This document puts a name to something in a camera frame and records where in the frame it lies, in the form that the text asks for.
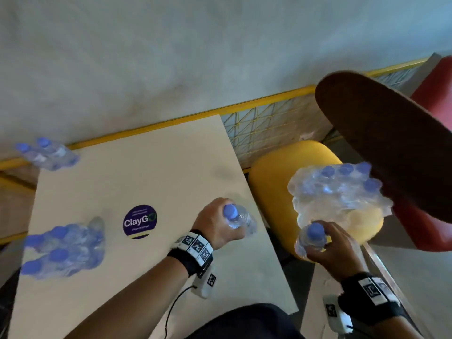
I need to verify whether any person's right hand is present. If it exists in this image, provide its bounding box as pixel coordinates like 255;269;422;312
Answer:
307;221;366;283

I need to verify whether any person's left hand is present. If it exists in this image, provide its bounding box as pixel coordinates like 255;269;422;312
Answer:
192;198;248;252

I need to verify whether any clear blue-capped water bottle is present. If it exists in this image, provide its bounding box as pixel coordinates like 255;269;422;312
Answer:
37;137;80;166
295;222;327;260
16;143;62;171
223;204;258;236

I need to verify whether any person's left forearm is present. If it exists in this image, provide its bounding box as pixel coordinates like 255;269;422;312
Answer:
64;257;188;339

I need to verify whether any person's right forearm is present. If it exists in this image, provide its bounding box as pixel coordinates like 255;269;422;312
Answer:
367;314;429;339

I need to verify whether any black left wristband with markers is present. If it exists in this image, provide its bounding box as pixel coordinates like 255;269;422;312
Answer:
167;229;215;279

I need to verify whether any black wristband with markers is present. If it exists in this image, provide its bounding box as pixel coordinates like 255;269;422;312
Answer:
337;272;410;327
167;229;215;279

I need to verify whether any yellow chair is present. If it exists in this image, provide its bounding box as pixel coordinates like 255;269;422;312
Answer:
248;140;384;260

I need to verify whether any plastic-wrapped pack of water bottles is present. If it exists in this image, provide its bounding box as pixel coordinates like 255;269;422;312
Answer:
287;162;393;227

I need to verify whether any black right wristband with markers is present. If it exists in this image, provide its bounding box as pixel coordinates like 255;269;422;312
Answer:
337;272;410;327

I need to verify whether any person's dark clothing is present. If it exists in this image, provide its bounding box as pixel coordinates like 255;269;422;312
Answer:
185;303;301;339

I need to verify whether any round purple sticker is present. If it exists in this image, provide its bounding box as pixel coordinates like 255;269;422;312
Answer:
123;205;158;240

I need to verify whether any dark brown rounded board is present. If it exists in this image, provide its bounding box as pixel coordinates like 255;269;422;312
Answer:
314;71;452;224

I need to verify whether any loose group of water bottles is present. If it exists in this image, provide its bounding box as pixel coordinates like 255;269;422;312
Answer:
19;217;106;280

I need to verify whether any red chair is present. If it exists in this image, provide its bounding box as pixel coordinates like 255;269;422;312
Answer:
392;56;452;252

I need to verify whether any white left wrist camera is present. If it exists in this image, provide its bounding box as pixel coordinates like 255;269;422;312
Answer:
191;266;218;300

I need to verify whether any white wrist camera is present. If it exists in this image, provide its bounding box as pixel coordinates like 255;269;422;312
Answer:
323;295;354;334
191;266;218;300

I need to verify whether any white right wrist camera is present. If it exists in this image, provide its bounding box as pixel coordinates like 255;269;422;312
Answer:
323;295;354;334

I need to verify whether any black cable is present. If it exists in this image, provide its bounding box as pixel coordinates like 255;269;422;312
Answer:
164;286;198;332

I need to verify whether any yellow wire mesh fence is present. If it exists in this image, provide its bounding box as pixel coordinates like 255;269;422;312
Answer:
0;57;433;244

